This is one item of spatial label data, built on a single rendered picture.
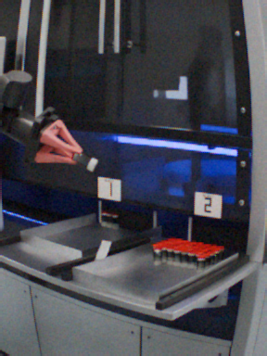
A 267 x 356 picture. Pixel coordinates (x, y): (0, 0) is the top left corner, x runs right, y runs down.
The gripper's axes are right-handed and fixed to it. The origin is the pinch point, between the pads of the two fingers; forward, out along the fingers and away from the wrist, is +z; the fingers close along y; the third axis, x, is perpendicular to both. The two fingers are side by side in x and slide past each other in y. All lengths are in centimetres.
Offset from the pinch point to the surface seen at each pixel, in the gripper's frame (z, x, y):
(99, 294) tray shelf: 13.8, 5.0, -34.2
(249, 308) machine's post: 52, 31, -40
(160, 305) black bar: 27.1, 0.2, -24.1
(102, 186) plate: -4, 56, -43
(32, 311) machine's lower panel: -13, 52, -113
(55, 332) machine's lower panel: 0, 47, -111
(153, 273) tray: 21.8, 22.6, -35.6
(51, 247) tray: -6, 27, -49
